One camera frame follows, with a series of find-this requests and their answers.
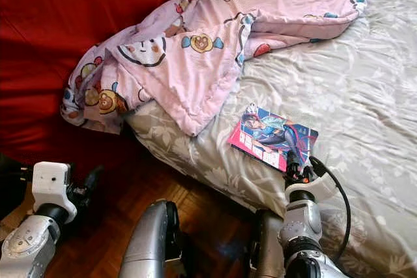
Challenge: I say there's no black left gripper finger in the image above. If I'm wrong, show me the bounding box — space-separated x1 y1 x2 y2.
83 165 105 191

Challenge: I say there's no colourful comic book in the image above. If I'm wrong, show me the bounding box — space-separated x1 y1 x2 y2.
226 102 320 173

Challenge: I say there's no pink cartoon print blanket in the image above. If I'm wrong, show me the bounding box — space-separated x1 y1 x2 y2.
61 0 382 137

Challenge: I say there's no bed with floral sheet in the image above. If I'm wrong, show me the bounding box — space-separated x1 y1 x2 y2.
126 0 417 278

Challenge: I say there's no red covered cushion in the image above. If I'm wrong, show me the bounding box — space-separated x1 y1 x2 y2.
0 0 191 174

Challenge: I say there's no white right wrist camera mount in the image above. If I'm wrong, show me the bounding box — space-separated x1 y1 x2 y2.
285 163 339 203

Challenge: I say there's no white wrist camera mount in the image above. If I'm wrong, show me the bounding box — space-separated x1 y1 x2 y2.
32 161 74 217
285 163 339 203

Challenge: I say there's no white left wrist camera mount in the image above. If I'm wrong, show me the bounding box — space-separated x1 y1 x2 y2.
32 161 74 217

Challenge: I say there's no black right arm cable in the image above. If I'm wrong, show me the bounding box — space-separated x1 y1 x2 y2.
308 156 352 263

